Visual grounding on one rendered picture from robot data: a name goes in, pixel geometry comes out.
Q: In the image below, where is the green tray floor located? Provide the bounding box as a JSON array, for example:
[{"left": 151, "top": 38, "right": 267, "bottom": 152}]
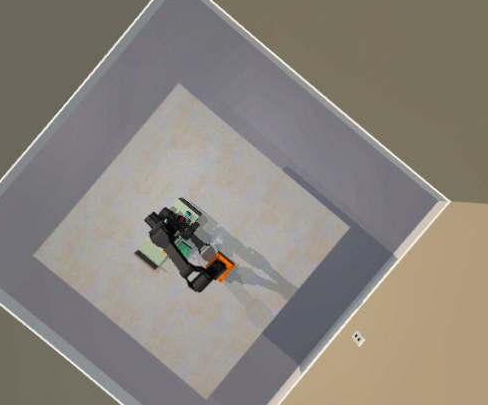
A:
[{"left": 178, "top": 243, "right": 190, "bottom": 256}]

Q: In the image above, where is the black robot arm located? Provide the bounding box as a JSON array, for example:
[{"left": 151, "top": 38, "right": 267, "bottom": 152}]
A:
[{"left": 144, "top": 211, "right": 227, "bottom": 292}]

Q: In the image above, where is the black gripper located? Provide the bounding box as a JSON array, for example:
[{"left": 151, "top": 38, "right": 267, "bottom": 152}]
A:
[{"left": 158, "top": 207, "right": 194, "bottom": 240}]

